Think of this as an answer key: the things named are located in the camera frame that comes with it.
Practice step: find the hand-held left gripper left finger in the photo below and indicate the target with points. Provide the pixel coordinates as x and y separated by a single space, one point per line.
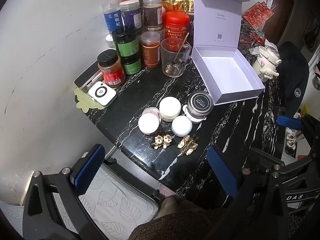
90 170

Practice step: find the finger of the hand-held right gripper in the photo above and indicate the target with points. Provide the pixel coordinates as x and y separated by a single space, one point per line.
265 156
287 122

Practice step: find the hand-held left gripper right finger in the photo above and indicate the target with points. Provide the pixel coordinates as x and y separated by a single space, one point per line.
222 170

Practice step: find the gold hair clip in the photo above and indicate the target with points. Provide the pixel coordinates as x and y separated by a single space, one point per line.
187 145

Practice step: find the pale dome-lid jar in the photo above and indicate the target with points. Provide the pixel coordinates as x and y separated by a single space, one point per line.
182 126

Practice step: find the bear hair clip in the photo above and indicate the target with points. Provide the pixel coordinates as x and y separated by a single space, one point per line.
161 141

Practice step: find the pink round makeup case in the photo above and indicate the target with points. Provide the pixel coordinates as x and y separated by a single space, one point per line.
148 123

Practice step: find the lavender gift box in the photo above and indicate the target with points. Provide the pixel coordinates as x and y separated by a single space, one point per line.
225 72

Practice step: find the cream white jar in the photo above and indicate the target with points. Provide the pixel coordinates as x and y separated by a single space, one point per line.
170 107

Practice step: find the clear pink round case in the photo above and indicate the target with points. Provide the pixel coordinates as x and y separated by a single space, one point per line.
153 111

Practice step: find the white slippers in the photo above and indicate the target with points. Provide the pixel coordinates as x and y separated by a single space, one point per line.
290 141

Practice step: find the leaf print chair cushion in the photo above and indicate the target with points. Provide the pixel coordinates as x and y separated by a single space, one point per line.
112 200

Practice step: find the black jacket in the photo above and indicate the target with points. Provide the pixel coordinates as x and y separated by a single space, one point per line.
292 80

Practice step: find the white teapot pink decoration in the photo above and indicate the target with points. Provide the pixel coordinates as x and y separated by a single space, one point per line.
265 62

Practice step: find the green leaf coaster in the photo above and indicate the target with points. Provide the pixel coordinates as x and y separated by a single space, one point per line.
83 103

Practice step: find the brown fleece clothing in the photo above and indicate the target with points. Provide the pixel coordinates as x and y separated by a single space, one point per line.
180 225

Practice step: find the white mini device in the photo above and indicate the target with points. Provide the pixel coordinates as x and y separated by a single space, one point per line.
102 93

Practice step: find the red scissors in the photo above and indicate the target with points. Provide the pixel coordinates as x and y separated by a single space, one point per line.
246 41

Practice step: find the black white rectangular case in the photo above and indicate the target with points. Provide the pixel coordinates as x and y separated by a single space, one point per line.
86 77

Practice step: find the red label jar black lid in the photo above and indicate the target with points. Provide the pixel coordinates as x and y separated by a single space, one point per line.
111 70

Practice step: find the red patterned gift bag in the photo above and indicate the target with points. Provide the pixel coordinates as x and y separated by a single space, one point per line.
257 15

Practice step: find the small green label jar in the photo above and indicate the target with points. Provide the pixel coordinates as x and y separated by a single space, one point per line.
132 66

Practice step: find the gold spoon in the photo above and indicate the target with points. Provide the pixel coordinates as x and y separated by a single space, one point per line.
172 68

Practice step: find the glass mug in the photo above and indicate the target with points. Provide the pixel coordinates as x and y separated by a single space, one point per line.
175 60

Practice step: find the small white-lid jar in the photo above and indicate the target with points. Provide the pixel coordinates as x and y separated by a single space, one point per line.
110 41

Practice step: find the orange spice jar clear lid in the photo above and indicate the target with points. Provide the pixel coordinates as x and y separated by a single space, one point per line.
150 52

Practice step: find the large green label jar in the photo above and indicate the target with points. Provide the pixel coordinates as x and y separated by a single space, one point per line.
125 42

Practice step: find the red tin can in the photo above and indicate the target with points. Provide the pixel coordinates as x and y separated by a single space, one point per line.
176 27

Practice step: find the blue label bottle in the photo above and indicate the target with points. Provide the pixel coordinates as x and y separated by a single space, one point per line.
111 17

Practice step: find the purple label jar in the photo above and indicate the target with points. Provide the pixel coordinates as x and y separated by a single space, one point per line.
130 15

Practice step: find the brown label jar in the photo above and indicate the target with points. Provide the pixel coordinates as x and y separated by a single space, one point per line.
153 12

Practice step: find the metal chair frame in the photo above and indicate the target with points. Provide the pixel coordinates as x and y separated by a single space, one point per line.
111 156

